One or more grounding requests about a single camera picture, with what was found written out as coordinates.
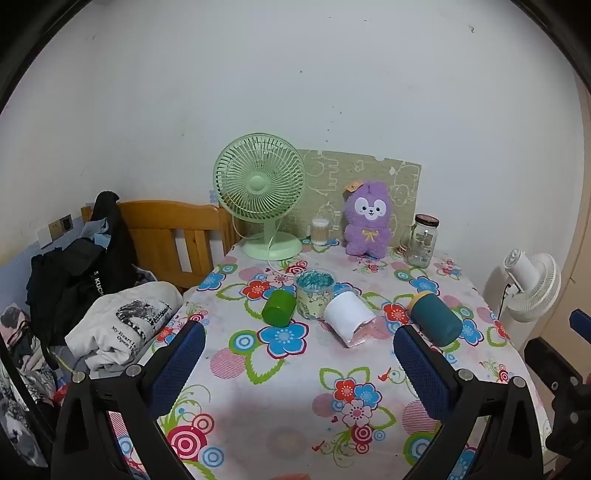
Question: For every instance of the green plastic cup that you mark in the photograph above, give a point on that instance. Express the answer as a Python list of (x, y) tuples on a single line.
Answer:
[(279, 308)]

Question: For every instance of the cotton swab container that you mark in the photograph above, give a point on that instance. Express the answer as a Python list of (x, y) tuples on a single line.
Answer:
[(320, 231)]

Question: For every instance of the white paper cup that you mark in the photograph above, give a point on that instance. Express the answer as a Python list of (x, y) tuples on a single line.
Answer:
[(349, 318)]

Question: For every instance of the teal cup with yellow rim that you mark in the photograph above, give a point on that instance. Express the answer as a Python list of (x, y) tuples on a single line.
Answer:
[(435, 319)]

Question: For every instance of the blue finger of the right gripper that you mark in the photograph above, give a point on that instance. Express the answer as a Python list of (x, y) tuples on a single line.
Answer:
[(580, 322)]

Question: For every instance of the white floor fan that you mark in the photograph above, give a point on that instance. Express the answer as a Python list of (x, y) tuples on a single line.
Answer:
[(522, 290)]

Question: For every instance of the green patterned board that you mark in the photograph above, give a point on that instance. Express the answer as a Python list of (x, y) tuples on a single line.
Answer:
[(328, 174)]

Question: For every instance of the green desk fan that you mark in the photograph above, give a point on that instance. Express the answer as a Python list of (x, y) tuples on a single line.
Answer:
[(259, 178)]

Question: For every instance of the wall switch plate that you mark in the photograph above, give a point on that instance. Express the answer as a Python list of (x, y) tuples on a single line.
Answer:
[(54, 230)]

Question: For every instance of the glass jar with lid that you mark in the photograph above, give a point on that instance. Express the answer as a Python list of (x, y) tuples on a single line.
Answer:
[(422, 240)]

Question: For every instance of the black jacket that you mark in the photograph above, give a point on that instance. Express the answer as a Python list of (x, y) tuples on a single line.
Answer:
[(65, 282)]

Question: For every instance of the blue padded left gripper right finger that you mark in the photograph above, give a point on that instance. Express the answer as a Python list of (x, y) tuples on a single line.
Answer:
[(510, 443)]

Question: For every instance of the purple plush bunny toy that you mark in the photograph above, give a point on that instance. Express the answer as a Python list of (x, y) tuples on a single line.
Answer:
[(368, 212)]

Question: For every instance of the wooden chair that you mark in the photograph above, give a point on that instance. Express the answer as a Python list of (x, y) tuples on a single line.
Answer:
[(169, 239)]

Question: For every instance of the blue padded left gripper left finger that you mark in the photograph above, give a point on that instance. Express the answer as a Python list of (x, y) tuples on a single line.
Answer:
[(85, 445)]

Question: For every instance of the white printed shirt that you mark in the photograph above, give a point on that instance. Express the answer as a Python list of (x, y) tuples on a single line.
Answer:
[(117, 327)]

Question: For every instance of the floral tablecloth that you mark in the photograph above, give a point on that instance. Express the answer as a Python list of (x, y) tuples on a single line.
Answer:
[(266, 402)]

